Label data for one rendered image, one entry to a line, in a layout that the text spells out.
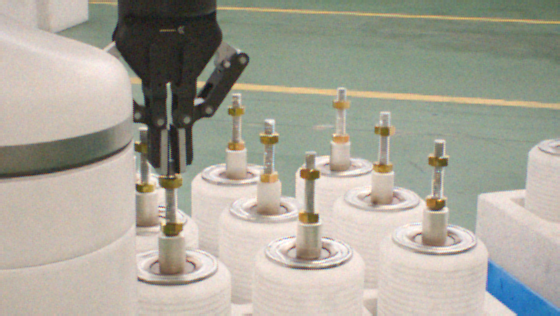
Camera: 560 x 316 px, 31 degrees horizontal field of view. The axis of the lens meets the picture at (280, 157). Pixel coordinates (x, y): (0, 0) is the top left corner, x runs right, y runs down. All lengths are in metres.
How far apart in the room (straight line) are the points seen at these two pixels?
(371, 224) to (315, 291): 0.16
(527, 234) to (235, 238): 0.39
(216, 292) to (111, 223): 0.47
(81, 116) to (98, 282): 0.06
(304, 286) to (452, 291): 0.13
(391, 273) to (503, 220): 0.37
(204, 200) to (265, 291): 0.23
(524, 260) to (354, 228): 0.29
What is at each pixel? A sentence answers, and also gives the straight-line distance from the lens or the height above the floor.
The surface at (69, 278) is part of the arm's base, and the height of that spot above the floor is 0.43.
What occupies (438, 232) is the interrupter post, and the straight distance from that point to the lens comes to 0.89.
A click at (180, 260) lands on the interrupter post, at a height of 0.26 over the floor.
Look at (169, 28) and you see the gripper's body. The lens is 0.77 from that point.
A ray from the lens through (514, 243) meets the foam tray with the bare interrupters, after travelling 1.22.
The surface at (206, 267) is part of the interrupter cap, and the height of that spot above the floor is 0.25.
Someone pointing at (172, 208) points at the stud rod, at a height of 0.30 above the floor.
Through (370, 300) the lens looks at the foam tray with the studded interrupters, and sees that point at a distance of 0.96.
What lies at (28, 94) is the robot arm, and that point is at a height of 0.50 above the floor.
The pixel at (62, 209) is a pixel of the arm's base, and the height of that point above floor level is 0.46.
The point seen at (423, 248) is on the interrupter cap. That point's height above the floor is 0.25.
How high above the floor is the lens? 0.56
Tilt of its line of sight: 16 degrees down
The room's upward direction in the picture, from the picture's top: 1 degrees clockwise
